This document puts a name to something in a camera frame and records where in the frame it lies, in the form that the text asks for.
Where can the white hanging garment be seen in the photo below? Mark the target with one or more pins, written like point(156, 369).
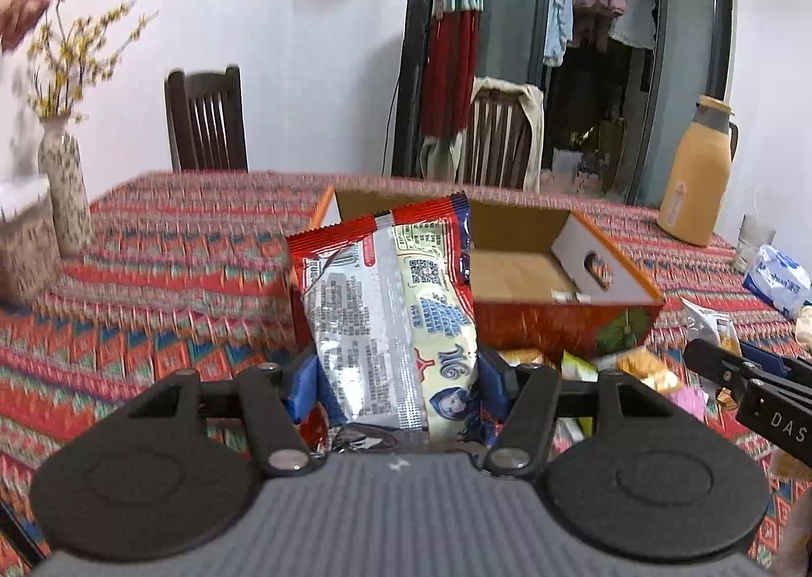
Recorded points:
point(634, 19)

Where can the dark wooden chair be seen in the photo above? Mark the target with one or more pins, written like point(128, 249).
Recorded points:
point(206, 120)
point(498, 139)

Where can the person's right forearm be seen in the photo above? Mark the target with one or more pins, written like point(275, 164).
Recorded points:
point(799, 545)

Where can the blue and white tissue packet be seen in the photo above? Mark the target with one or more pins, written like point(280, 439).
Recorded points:
point(777, 282)

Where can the orange cardboard box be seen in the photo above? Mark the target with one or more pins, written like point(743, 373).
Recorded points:
point(526, 272)

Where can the yellow thermos jug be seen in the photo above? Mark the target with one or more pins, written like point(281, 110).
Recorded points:
point(694, 184)

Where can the clear glass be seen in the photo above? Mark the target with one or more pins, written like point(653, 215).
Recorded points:
point(755, 237)

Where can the dark sliding door frame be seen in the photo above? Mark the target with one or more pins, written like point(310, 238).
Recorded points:
point(406, 76)

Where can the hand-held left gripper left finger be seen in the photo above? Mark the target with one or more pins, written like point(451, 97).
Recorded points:
point(298, 393)

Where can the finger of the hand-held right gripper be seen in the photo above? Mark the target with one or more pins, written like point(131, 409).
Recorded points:
point(717, 361)

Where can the pink snack packet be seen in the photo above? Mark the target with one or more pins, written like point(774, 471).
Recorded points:
point(691, 402)

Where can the light green snack packet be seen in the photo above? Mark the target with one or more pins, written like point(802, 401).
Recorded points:
point(577, 366)

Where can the red and white snack packet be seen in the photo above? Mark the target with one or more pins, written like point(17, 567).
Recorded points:
point(380, 310)

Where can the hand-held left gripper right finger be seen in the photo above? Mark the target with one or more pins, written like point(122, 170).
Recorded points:
point(495, 393)

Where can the chair with beige cloth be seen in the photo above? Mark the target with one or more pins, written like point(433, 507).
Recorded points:
point(534, 107)

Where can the orange snack packet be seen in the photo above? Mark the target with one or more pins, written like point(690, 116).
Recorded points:
point(647, 371)

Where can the yellow flower branches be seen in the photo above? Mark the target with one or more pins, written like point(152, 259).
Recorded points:
point(70, 57)

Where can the speckled ceramic vase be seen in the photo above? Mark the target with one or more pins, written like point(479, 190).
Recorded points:
point(66, 196)

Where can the clear plastic container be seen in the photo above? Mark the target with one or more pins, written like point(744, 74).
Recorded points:
point(564, 168)

